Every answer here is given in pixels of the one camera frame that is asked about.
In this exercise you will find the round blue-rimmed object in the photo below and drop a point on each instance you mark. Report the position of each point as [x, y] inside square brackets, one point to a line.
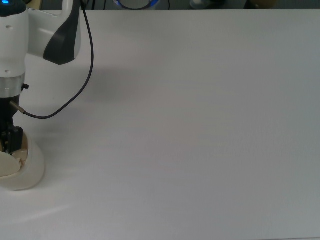
[136, 4]

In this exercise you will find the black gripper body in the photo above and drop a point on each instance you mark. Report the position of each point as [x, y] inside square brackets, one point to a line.
[7, 110]

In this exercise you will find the small white lidded bin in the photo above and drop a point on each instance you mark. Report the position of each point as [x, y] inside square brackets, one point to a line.
[32, 170]

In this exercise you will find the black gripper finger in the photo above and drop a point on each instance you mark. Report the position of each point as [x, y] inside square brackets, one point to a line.
[15, 140]
[3, 141]

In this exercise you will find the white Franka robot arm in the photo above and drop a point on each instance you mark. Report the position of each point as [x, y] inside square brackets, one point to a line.
[12, 45]

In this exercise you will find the white paper trash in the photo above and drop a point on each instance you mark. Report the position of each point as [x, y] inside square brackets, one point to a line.
[22, 155]

